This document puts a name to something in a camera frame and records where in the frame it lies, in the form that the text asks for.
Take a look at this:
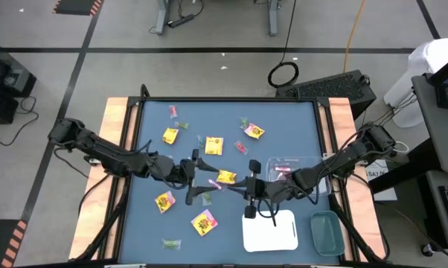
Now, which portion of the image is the black perforated computer case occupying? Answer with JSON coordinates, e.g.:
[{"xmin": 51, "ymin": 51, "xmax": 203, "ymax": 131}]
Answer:
[{"xmin": 275, "ymin": 69, "xmax": 377, "ymax": 121}]

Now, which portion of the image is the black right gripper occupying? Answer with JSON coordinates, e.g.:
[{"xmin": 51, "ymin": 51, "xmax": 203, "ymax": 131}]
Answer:
[{"xmin": 226, "ymin": 159, "xmax": 296, "ymax": 220}]

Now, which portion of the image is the white paper sheet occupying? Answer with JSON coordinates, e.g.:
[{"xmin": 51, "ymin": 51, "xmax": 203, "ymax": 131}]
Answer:
[{"xmin": 363, "ymin": 159, "xmax": 398, "ymax": 202}]

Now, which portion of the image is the black coiled cable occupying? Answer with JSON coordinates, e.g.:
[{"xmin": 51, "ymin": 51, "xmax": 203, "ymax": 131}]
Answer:
[{"xmin": 266, "ymin": 0, "xmax": 300, "ymax": 89}]

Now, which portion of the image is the black power strip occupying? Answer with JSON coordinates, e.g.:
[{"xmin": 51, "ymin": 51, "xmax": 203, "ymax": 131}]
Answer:
[{"xmin": 167, "ymin": 13, "xmax": 195, "ymax": 29}]

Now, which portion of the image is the teal plastic tray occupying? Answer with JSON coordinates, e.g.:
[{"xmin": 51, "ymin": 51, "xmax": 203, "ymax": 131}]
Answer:
[{"xmin": 309, "ymin": 210, "xmax": 346, "ymax": 258}]

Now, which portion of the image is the yellow Sour Patch packet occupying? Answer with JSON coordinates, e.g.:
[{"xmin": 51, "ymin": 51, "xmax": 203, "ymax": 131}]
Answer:
[
  {"xmin": 215, "ymin": 169, "xmax": 237, "ymax": 186},
  {"xmin": 204, "ymin": 136, "xmax": 224, "ymax": 156},
  {"xmin": 154, "ymin": 191, "xmax": 176, "ymax": 214},
  {"xmin": 190, "ymin": 208, "xmax": 219, "ymax": 237},
  {"xmin": 243, "ymin": 123, "xmax": 266, "ymax": 140},
  {"xmin": 161, "ymin": 127, "xmax": 179, "ymax": 145}
]

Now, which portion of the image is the clear plastic container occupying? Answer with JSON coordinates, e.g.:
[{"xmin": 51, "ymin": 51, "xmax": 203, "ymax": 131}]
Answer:
[{"xmin": 265, "ymin": 156, "xmax": 333, "ymax": 197}]

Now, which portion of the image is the black hazard-striped floor mat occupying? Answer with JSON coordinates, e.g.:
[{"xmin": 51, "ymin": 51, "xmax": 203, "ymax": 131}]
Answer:
[
  {"xmin": 0, "ymin": 218, "xmax": 28, "ymax": 268},
  {"xmin": 52, "ymin": 0, "xmax": 105, "ymax": 16}
]

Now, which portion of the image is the white plastic cover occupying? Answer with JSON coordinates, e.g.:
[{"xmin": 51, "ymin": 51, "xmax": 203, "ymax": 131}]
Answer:
[{"xmin": 383, "ymin": 37, "xmax": 448, "ymax": 130}]

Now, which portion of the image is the black aluminium table frame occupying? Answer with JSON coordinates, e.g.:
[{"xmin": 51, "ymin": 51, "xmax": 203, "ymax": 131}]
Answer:
[{"xmin": 74, "ymin": 95, "xmax": 391, "ymax": 268}]

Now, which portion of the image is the white charger cable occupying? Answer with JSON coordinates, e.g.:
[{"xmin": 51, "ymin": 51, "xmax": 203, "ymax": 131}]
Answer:
[{"xmin": 393, "ymin": 140, "xmax": 411, "ymax": 154}]

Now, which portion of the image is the black floor cable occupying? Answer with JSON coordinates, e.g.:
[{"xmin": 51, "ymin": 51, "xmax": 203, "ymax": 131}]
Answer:
[{"xmin": 0, "ymin": 95, "xmax": 39, "ymax": 147}]

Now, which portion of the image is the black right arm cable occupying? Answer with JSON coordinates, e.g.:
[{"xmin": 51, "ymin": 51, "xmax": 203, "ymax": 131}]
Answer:
[{"xmin": 256, "ymin": 197, "xmax": 281, "ymax": 228}]

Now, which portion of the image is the grey desk leg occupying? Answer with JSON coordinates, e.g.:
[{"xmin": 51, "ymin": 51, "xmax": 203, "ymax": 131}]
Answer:
[
  {"xmin": 155, "ymin": 0, "xmax": 172, "ymax": 36},
  {"xmin": 266, "ymin": 0, "xmax": 279, "ymax": 37}
]

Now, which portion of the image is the white plastic bin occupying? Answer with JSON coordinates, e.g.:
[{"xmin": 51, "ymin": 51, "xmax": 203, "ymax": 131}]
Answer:
[{"xmin": 241, "ymin": 209, "xmax": 299, "ymax": 253}]

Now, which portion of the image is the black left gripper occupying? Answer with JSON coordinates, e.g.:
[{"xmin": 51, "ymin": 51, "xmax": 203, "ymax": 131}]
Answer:
[{"xmin": 151, "ymin": 149, "xmax": 221, "ymax": 206}]

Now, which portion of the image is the grey side desk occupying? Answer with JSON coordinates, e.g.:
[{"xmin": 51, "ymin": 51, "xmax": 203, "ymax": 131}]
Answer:
[{"xmin": 411, "ymin": 72, "xmax": 448, "ymax": 174}]

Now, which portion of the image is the black equipment cart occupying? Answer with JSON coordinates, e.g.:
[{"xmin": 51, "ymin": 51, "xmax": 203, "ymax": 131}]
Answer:
[{"xmin": 0, "ymin": 35, "xmax": 38, "ymax": 126}]

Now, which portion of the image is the grey keyboard desk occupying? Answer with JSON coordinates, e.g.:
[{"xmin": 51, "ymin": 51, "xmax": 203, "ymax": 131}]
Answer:
[{"xmin": 424, "ymin": 170, "xmax": 448, "ymax": 261}]

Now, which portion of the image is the yellow power cable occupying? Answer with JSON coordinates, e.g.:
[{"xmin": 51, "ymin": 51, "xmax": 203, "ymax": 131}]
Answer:
[{"xmin": 342, "ymin": 0, "xmax": 366, "ymax": 74}]

